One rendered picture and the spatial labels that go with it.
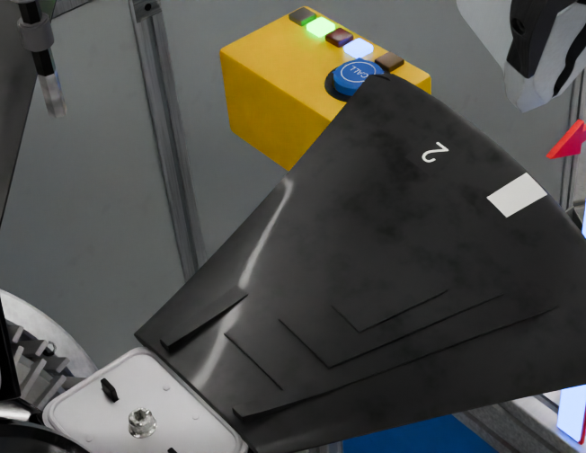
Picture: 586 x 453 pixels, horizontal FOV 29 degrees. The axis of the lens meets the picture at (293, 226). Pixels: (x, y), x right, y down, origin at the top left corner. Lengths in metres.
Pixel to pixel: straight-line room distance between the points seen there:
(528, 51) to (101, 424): 0.26
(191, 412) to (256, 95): 0.46
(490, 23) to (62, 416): 0.27
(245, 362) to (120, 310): 1.02
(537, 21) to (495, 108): 1.48
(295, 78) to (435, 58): 0.85
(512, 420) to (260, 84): 0.35
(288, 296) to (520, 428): 0.43
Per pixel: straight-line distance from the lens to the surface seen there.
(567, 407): 0.91
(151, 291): 1.58
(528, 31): 0.48
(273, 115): 0.94
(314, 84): 0.92
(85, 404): 0.55
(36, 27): 0.39
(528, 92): 0.53
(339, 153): 0.63
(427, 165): 0.63
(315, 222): 0.60
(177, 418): 0.54
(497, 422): 0.99
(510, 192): 0.63
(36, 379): 0.63
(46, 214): 1.40
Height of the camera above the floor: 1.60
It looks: 42 degrees down
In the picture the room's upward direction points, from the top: 6 degrees counter-clockwise
